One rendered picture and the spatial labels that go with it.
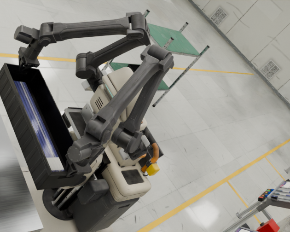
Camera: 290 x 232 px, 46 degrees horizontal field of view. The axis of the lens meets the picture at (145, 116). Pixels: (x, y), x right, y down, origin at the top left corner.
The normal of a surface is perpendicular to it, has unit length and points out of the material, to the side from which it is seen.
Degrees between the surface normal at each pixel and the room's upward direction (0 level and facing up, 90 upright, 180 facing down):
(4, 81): 89
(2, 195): 0
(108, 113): 49
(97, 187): 0
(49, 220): 0
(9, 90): 89
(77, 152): 89
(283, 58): 90
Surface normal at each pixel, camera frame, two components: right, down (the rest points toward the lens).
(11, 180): 0.60, -0.65
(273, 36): -0.57, 0.07
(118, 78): 0.00, -0.50
